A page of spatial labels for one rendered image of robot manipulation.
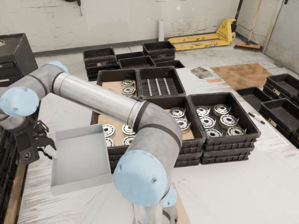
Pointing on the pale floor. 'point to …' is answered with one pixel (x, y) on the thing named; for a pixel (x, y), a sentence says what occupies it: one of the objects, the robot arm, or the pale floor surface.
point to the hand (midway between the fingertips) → (54, 158)
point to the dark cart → (16, 61)
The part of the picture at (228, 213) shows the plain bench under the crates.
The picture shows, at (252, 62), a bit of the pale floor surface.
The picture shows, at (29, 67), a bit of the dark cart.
